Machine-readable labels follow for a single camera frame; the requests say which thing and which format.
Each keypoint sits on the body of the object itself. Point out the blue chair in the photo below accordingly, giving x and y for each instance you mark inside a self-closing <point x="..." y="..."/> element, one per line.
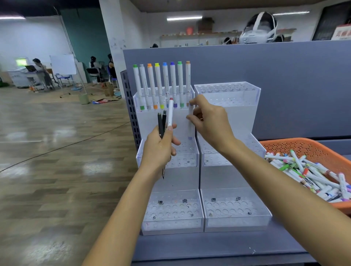
<point x="63" y="78"/>

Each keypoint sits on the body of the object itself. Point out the orange perforated plastic basket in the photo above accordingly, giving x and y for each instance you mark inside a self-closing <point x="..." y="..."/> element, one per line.
<point x="309" y="146"/>

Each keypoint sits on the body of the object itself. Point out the brown cardboard box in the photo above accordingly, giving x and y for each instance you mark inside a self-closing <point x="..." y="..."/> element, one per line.
<point x="205" y="26"/>

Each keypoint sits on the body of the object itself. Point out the clear acrylic stepped marker rack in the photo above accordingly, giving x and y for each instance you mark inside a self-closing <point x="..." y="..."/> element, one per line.
<point x="175" y="178"/>
<point x="233" y="178"/>

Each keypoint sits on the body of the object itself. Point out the person's right thumb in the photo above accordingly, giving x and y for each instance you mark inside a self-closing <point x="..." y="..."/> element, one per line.
<point x="192" y="120"/>

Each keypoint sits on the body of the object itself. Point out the row of standing colour-capped markers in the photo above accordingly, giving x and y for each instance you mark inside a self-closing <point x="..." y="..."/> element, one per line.
<point x="157" y="79"/>

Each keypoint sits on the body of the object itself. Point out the white marker with purple cap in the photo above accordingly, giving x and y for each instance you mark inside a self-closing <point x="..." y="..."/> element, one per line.
<point x="190" y="133"/>

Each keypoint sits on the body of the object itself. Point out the person's left thumb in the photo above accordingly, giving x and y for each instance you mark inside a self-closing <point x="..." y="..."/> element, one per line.
<point x="176" y="139"/>

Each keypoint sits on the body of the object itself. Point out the person's left hand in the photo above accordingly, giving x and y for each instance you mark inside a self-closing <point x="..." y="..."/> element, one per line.
<point x="153" y="152"/>

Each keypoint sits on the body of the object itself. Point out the green waste bin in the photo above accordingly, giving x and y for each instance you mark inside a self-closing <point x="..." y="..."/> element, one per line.
<point x="84" y="99"/>

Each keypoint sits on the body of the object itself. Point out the whiteboard on stand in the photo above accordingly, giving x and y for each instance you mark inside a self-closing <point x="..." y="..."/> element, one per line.
<point x="63" y="64"/>

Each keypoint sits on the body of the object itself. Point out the white headset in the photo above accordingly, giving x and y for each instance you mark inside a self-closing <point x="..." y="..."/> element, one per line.
<point x="259" y="31"/>

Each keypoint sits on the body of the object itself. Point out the red and white sign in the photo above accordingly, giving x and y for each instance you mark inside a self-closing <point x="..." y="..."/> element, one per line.
<point x="342" y="32"/>

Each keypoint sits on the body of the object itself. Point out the person's left forearm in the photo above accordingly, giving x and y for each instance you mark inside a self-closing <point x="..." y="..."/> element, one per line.
<point x="129" y="213"/>

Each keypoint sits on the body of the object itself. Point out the grey perforated metal post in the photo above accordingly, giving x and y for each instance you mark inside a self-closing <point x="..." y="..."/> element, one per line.
<point x="131" y="109"/>

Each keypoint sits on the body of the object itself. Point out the small cardboard box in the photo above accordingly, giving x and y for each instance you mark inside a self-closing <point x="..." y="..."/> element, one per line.
<point x="108" y="90"/>

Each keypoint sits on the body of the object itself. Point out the white marker with red cap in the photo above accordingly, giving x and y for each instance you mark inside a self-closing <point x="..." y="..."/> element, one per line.
<point x="170" y="112"/>

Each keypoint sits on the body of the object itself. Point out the long ceiling light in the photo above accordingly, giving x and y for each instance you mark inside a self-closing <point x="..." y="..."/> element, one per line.
<point x="184" y="18"/>
<point x="290" y="13"/>
<point x="11" y="17"/>

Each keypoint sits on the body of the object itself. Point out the person's right forearm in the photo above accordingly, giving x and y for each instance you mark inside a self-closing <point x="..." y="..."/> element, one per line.
<point x="279" y="197"/>

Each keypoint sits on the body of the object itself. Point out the pile of loose markers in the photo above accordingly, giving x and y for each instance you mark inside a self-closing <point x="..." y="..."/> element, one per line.
<point x="312" y="175"/>

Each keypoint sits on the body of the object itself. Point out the person's right hand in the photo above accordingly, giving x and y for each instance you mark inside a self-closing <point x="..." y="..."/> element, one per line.
<point x="214" y="123"/>

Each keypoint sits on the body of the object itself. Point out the black pen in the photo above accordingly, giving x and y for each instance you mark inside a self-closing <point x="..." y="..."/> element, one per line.
<point x="160" y="123"/>
<point x="164" y="119"/>

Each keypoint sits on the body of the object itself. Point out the grey partition panel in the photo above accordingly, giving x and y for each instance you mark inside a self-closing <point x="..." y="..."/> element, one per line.
<point x="296" y="87"/>

